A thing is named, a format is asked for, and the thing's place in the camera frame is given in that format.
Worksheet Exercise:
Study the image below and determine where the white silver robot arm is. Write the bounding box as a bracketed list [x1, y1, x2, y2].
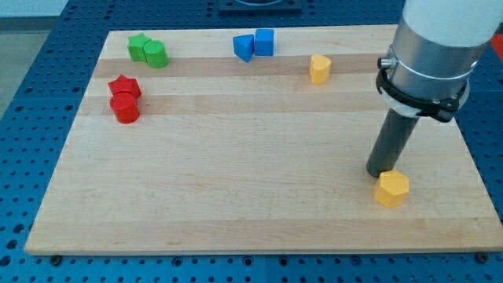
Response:
[376, 0, 502, 122]

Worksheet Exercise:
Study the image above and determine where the yellow heart block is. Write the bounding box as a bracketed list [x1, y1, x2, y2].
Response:
[309, 54, 332, 84]

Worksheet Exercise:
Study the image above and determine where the yellow hexagon block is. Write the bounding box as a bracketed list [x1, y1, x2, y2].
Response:
[373, 170, 409, 208]

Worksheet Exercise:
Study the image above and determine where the light wooden board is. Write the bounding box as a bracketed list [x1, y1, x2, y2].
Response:
[24, 25, 502, 255]

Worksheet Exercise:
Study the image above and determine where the blue triangle block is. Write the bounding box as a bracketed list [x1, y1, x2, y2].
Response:
[233, 35, 255, 63]

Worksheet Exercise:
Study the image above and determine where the blue cube block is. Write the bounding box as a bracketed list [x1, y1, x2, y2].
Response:
[255, 28, 275, 57]

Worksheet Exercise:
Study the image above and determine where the red cylinder block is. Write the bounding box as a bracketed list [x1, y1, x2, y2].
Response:
[109, 92, 140, 124]

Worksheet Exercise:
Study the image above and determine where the green cylinder block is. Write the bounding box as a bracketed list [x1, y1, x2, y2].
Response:
[143, 40, 169, 68]

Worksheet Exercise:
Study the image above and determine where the red star block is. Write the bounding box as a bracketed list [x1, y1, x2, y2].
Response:
[108, 75, 142, 100]

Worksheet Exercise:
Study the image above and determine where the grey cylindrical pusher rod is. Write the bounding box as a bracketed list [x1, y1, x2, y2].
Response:
[366, 108, 418, 178]

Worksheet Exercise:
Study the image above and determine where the green star block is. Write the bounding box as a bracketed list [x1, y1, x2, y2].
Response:
[127, 33, 152, 62]

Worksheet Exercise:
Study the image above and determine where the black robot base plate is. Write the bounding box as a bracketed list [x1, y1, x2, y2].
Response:
[216, 0, 303, 14]

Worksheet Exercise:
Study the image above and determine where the black cable clamp ring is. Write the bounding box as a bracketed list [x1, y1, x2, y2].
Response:
[375, 68, 469, 123]

